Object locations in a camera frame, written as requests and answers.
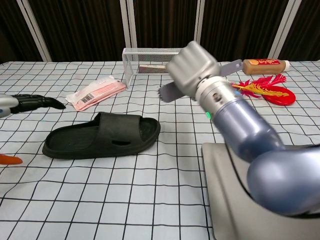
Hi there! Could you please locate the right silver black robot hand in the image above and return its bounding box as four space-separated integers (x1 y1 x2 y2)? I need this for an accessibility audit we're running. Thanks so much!
166 40 221 98

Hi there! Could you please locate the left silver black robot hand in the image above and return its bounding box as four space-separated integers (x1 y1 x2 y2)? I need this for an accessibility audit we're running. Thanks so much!
0 92 67 166

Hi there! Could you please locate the grey cleaning brush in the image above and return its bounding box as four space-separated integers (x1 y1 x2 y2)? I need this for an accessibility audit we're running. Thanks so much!
157 59 244 103

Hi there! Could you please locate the black rubber slipper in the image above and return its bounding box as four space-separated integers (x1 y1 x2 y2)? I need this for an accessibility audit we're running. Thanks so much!
41 111 161 159

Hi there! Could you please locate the red yellow feather shuttlecock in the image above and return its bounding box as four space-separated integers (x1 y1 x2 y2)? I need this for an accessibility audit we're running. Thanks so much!
231 73 291 99

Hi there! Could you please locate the brown bottle with red label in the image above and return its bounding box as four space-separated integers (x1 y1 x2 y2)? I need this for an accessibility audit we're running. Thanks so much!
242 58 291 76

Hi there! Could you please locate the pink packet with barcode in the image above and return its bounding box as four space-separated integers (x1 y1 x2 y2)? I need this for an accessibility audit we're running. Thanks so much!
65 76 127 112

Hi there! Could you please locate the red plastic disc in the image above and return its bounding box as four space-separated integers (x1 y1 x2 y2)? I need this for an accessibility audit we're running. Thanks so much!
262 85 297 105

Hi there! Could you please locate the white blue checkered tablecloth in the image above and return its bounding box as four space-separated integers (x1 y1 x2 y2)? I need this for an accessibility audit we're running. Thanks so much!
0 59 320 240

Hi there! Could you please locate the silver laptop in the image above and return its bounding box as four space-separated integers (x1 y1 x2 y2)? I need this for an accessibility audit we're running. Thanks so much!
201 142 320 240

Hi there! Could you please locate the red handled knife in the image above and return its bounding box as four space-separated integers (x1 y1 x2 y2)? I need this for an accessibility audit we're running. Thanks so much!
138 64 169 75

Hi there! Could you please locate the white wire mesh rack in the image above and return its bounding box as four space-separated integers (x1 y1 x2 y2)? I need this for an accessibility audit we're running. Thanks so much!
122 47 187 87

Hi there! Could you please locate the white screen frame post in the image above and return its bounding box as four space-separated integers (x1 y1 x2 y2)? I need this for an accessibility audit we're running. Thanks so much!
267 0 300 61
192 0 209 51
119 0 138 62
16 0 52 62

